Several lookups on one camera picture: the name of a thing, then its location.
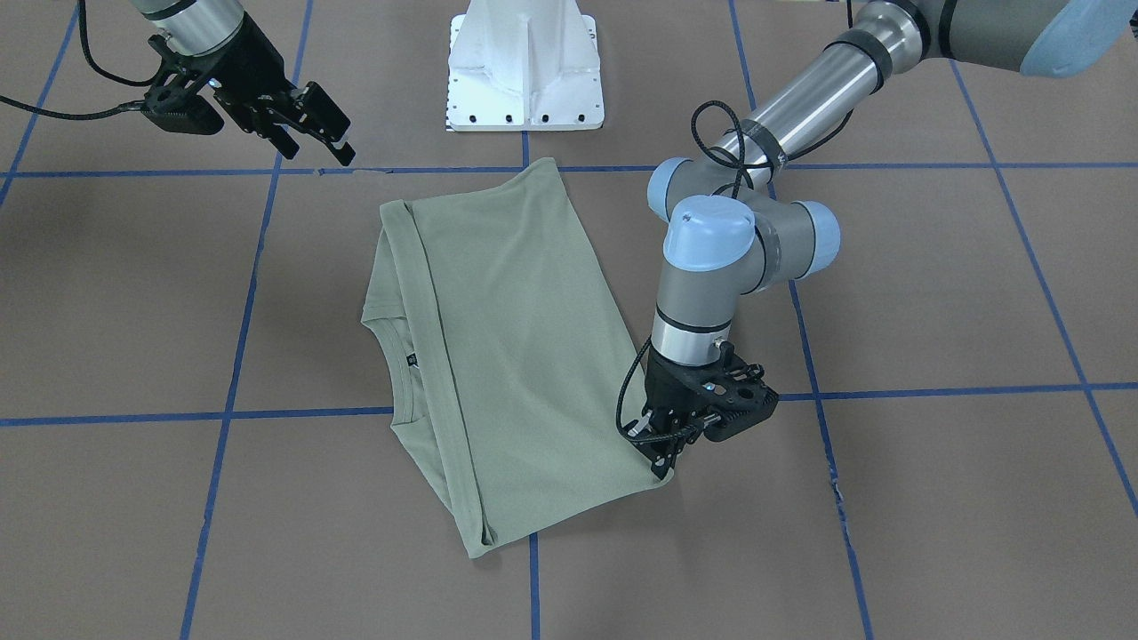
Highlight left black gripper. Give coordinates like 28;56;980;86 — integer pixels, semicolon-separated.
622;343;780;482

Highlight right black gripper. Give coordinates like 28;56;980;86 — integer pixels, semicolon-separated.
142;13;357;167

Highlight olive green long-sleeve shirt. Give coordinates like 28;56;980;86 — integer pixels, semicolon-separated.
361;158;666;559

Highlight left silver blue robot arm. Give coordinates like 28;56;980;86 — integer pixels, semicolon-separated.
615;1;1135;479

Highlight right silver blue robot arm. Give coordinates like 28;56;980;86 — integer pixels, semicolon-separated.
134;1;357;166

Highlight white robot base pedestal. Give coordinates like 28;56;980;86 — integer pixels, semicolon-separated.
445;1;605;132

